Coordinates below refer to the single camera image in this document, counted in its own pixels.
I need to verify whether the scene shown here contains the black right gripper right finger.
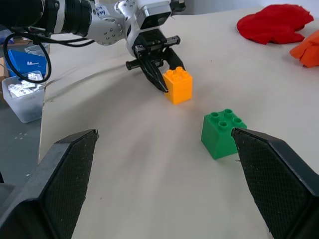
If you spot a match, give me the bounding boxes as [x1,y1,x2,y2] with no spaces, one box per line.
[231,127,319,239]

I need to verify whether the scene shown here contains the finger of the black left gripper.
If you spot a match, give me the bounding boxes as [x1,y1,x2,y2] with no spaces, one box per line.
[140,58,169,94]
[161,46,186,72]

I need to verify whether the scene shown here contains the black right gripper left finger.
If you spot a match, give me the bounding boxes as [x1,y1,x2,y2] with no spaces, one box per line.
[0,128,99,239]

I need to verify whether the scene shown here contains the orange toy brick cube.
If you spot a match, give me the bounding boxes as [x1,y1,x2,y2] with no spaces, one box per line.
[162,66,193,105]

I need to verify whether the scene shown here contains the green toy brick cube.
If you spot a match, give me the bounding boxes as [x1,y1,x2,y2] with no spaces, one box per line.
[200,109,248,160]

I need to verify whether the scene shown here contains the translucent plastic bin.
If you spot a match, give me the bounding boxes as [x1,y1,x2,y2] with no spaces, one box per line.
[1,70,46,124]

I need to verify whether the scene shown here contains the silver foil packets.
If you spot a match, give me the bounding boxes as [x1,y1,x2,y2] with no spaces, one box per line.
[7,71,45,97]

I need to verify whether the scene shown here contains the red cloth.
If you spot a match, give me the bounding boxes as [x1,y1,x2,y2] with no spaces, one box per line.
[236,4,315,45]

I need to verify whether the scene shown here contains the blue box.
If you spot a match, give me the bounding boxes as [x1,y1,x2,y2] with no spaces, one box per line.
[8,49,48,78]

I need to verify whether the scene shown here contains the orange cloth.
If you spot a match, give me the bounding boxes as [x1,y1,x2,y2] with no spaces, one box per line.
[289,30,319,68]

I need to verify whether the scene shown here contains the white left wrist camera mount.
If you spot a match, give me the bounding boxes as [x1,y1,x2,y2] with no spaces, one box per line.
[114,0,186,58]

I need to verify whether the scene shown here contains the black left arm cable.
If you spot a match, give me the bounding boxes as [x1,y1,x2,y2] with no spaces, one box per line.
[3,26,97,84]

